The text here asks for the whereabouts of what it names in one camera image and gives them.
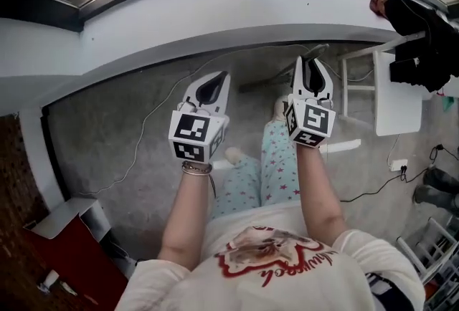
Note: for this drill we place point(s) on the person's right forearm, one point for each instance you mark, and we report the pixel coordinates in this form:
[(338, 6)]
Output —
[(317, 191)]

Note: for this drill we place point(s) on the white power strip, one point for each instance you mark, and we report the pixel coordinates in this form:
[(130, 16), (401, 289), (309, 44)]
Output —
[(398, 164)]

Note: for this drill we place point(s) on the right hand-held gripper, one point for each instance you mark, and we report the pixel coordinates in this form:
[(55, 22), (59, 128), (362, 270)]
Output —
[(311, 121)]

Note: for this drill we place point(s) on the light blue star pyjama trousers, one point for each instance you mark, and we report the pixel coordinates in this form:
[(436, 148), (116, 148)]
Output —
[(244, 180)]

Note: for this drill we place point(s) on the green cloth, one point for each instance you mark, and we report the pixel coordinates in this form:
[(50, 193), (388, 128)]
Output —
[(449, 103)]

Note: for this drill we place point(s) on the reddish brown cloth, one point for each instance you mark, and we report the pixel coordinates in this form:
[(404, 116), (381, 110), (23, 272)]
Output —
[(377, 3)]

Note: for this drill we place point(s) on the grey boot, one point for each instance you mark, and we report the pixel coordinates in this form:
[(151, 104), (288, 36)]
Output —
[(443, 178), (435, 198)]

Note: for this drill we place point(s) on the white printed t-shirt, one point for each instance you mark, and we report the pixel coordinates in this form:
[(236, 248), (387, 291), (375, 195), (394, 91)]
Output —
[(287, 288)]

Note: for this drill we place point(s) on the red cabinet with white top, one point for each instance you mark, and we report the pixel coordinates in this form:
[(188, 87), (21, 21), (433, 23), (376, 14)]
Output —
[(64, 252)]

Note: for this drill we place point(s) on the white chair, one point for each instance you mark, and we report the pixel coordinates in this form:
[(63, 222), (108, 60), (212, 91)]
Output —
[(398, 105)]

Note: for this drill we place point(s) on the white folding rack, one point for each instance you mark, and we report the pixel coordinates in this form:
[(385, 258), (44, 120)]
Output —
[(435, 256)]

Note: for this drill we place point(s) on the person's left forearm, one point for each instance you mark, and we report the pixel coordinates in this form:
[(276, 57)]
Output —
[(186, 216)]

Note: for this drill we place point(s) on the white flat strip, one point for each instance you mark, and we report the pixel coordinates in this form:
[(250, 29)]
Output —
[(340, 145)]

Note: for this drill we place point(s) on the cream fluffy slipper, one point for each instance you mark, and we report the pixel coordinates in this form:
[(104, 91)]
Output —
[(235, 155), (280, 109)]

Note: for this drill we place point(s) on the black jacket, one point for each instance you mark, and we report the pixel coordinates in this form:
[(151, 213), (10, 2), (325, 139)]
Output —
[(423, 44)]

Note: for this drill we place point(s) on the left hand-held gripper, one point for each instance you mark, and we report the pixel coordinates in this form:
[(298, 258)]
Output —
[(189, 130)]

